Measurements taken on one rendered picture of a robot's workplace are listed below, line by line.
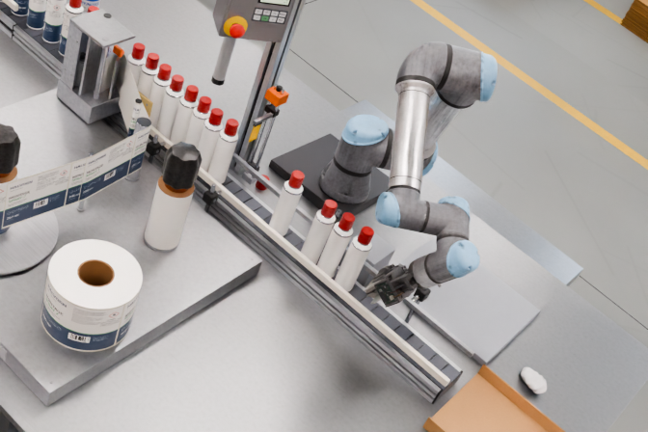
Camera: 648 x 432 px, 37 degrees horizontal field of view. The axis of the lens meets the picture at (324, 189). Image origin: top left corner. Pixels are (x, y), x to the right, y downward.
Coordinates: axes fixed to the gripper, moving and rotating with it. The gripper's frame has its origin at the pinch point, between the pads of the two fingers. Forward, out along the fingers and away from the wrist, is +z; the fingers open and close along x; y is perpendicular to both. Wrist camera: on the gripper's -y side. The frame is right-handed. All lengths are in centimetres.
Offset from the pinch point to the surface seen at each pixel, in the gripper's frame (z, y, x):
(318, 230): 3.0, 3.3, -19.7
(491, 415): -11.7, -3.8, 40.3
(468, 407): -9.0, -0.7, 35.7
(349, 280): 3.4, 1.8, -5.0
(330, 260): 5.2, 2.7, -11.6
